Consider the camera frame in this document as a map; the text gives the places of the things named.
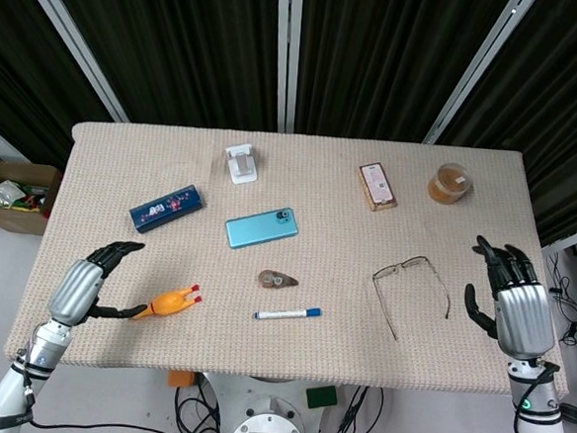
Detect dark blue pencil box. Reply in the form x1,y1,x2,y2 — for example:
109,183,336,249
127,180,207,239

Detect teal smartphone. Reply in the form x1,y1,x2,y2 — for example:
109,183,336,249
223,203,302,254

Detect orange block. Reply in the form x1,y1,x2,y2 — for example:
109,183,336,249
166,369,196,389

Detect black curtain panel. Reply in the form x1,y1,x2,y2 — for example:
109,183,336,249
435,0,577,249
0,0,123,170
292,0,513,149
30,0,288,133

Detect green block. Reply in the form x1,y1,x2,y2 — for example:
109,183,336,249
304,384,340,410

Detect blue white marker pen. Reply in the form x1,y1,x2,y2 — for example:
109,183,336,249
253,303,324,326

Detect clear jar of rubber bands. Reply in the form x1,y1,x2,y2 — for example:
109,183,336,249
426,160,475,207

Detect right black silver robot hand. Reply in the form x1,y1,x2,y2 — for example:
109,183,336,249
459,233,564,363

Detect wire frame eyeglasses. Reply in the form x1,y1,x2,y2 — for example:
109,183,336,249
368,252,454,346

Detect red yellow cardboard packet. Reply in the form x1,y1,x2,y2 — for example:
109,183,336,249
354,160,401,215

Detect white robot torso base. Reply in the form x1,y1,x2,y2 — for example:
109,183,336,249
199,371,347,433

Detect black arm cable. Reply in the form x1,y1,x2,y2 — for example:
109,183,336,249
18,341,225,433

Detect white phone stand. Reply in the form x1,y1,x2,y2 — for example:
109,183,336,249
222,141,264,188

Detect brown cardboard box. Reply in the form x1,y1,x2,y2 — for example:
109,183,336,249
0,159,64,238

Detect brown correction tape dispenser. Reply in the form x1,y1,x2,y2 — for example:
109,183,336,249
256,268,299,293

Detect yellow rubber chicken toy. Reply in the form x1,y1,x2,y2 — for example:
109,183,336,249
132,278,205,326

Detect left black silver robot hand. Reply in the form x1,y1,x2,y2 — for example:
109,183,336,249
45,234,153,331

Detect white metal cart frame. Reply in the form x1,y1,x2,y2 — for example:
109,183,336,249
538,218,577,283

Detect black floor cable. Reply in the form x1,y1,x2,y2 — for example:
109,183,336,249
171,372,234,433
320,383,387,433
538,249,577,350

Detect beige woven tablecloth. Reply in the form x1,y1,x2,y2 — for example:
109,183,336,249
3,116,577,401

